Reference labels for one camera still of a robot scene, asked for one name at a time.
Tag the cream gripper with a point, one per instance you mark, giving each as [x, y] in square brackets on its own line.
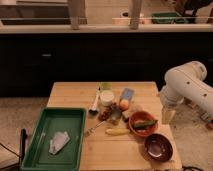
[167, 114]

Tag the grey towel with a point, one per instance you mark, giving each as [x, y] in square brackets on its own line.
[59, 140]

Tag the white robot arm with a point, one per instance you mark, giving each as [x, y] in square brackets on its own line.
[187, 81]

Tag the green pepper toy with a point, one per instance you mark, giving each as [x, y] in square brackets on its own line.
[144, 125]

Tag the orange bowl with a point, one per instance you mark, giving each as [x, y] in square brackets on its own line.
[142, 116]

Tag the dark purple bowl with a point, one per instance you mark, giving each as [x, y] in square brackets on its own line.
[158, 147]

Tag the orange ball toy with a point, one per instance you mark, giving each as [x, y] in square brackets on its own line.
[124, 104]

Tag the blue sponge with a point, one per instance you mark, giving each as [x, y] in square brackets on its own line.
[127, 94]

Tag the yellow banana toy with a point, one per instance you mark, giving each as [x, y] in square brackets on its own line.
[116, 132]

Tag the brown grapes toy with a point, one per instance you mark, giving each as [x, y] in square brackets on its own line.
[106, 113]

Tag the white cup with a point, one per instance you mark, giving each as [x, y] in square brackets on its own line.
[106, 97]

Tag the green lime object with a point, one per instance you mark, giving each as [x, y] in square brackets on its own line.
[105, 86]

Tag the metal fork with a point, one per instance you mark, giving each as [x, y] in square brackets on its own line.
[92, 129]

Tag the green bin background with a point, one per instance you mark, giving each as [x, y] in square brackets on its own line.
[168, 18]

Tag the green plastic tray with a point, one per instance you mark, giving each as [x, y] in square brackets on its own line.
[52, 120]

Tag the black pole stand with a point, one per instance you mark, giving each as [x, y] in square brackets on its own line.
[23, 137]

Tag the white handled spoon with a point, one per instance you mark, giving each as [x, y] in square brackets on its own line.
[94, 109]

